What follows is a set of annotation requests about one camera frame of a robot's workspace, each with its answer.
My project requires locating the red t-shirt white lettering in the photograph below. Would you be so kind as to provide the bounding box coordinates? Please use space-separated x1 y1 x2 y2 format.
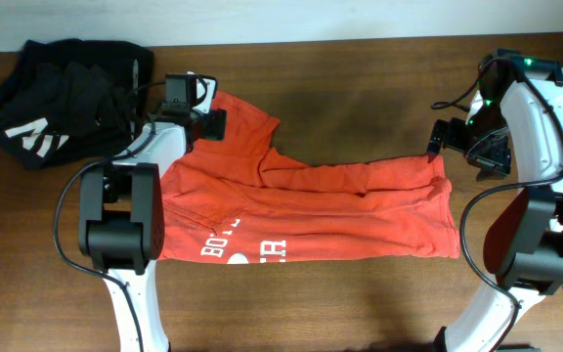
161 93 459 264

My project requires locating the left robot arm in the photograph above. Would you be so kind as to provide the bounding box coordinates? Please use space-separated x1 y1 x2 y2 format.
78 108 227 352

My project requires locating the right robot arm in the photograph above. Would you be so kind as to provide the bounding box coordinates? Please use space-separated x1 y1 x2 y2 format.
427 48 563 351

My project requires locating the black folded clothes pile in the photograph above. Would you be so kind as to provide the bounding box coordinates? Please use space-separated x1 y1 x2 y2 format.
0 39 154 170

